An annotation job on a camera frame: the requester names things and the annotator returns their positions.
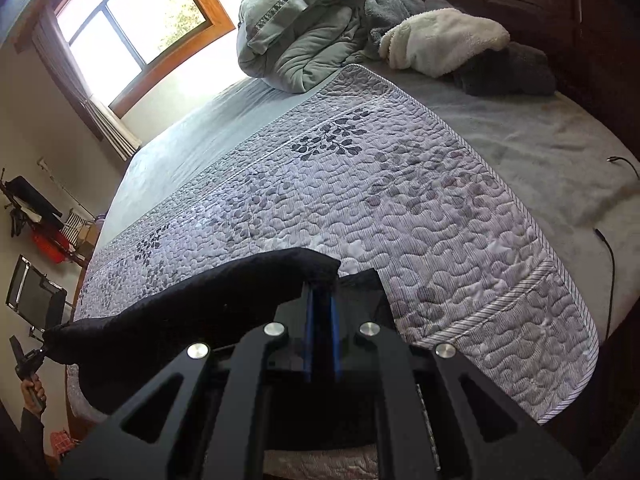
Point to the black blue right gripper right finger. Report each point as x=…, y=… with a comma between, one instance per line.
x=431, y=414

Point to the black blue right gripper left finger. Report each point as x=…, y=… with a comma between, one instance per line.
x=199, y=418

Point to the black quilted pants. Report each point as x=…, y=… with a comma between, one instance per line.
x=116, y=356

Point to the person's left hand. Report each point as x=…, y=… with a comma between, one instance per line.
x=34, y=395

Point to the red checkered stool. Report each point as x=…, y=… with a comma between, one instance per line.
x=62, y=444

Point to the red bag on rack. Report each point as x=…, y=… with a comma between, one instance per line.
x=52, y=245

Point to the cardboard box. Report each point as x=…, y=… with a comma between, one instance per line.
x=87, y=239

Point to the wooden coat rack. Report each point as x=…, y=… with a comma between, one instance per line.
x=30, y=209

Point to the purple quilted floral bedspread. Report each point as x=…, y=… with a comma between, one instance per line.
x=364, y=173

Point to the light blue bed sheet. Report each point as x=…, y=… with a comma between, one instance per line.
x=569, y=172

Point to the grey striped curtain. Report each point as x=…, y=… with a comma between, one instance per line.
x=55, y=54

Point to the wooden framed left window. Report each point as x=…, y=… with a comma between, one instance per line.
x=124, y=48

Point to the dark grey fleece blanket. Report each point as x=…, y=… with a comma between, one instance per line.
x=514, y=69

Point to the white fleece blanket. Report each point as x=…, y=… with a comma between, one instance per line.
x=435, y=43

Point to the grey folded comforter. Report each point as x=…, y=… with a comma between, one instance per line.
x=293, y=45

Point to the dark wooden headboard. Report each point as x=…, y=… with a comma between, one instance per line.
x=592, y=47

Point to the black metal frame chair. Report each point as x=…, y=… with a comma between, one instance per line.
x=34, y=297

